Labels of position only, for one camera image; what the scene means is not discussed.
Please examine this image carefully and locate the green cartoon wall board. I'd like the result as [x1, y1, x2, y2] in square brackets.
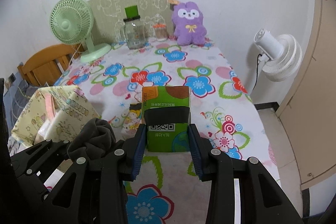
[88, 0, 174, 44]

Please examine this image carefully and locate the grey plaid pillow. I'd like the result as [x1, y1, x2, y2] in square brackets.
[4, 80, 38, 131]

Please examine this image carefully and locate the glass mason jar mug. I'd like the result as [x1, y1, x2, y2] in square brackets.
[122, 15, 147, 50]

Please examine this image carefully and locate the pink paper pack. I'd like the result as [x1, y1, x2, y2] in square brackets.
[45, 94, 56, 121]

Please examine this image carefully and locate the green cup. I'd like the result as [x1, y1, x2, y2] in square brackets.
[125, 5, 139, 19]

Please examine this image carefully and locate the floral tablecloth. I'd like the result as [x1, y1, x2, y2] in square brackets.
[52, 39, 280, 223]

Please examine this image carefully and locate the cotton swab jar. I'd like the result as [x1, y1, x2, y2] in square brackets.
[153, 23, 168, 42]

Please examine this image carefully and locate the yellow cartoon tissue pack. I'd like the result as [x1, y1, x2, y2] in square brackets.
[121, 103, 142, 140]

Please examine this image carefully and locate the purple plush bunny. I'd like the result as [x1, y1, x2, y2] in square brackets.
[171, 2, 207, 46]

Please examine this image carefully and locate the white standing fan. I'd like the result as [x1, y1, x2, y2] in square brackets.
[253, 28, 303, 83]

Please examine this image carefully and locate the green tissue pack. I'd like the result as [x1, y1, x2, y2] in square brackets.
[142, 86, 191, 152]

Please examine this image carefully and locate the wooden bed headboard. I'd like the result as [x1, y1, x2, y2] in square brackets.
[17, 44, 84, 86]

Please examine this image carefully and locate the green desk fan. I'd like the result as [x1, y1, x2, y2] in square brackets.
[49, 0, 112, 63]

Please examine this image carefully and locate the black sock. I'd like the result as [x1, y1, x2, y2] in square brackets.
[67, 118, 116, 162]

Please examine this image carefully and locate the yellow cartoon storage box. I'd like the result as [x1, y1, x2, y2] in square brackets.
[11, 85, 101, 148]

